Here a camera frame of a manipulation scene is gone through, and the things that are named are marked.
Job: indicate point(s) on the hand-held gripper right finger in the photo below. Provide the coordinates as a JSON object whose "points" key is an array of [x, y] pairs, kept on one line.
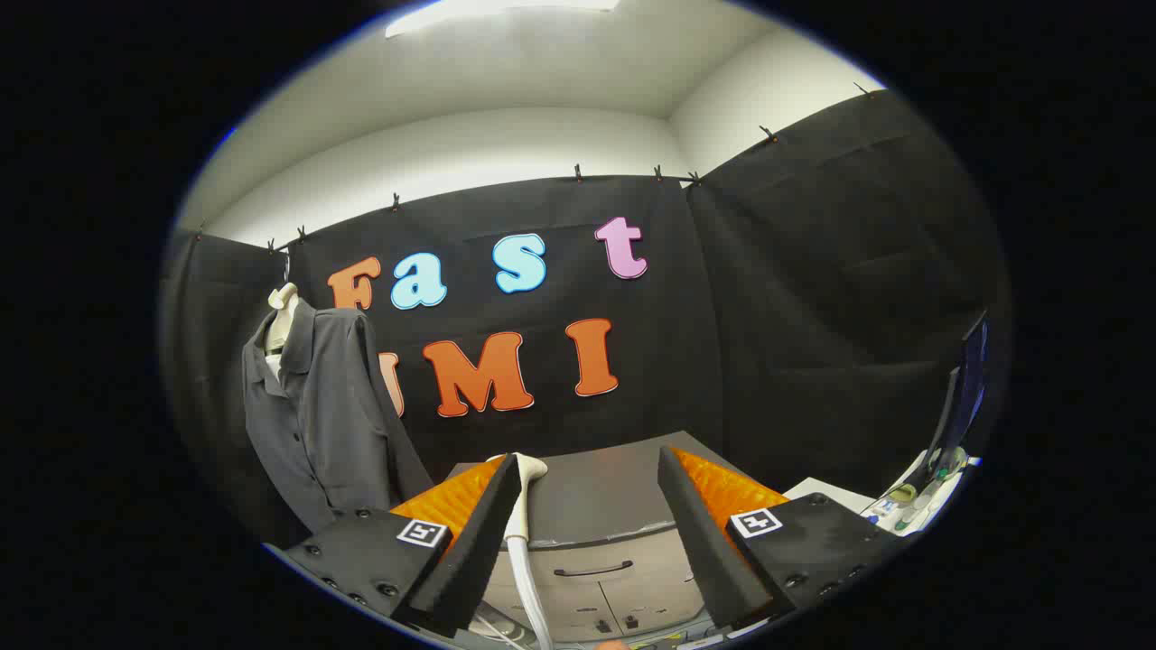
{"points": [[700, 542]]}

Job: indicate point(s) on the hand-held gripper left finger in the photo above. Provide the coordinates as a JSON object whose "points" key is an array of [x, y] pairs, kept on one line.
{"points": [[479, 551]]}

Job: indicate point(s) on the grey button shirt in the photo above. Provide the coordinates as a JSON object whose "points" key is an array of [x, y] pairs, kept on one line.
{"points": [[325, 406]]}

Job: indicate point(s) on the grey cabinet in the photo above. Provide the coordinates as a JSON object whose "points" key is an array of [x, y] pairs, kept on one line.
{"points": [[596, 492]]}

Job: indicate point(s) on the cluttered white side table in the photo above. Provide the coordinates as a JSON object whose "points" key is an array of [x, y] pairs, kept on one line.
{"points": [[921, 506]]}

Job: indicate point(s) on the black backdrop cloth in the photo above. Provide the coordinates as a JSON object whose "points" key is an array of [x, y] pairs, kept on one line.
{"points": [[795, 316]]}

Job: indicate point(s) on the white mannequin torso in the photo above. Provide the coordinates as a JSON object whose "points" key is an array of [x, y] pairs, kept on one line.
{"points": [[282, 316]]}

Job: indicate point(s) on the dark computer monitor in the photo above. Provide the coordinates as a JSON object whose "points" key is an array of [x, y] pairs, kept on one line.
{"points": [[971, 388]]}

